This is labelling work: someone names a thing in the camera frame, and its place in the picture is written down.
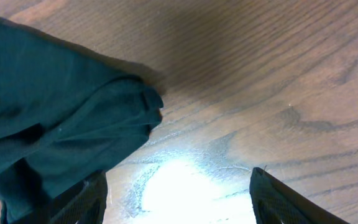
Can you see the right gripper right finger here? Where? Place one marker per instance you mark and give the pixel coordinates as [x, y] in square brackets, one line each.
[274, 202]

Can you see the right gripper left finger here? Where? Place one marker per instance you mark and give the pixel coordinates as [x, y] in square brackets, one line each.
[83, 203]

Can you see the black t-shirt with white logo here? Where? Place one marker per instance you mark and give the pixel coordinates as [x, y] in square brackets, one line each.
[64, 114]

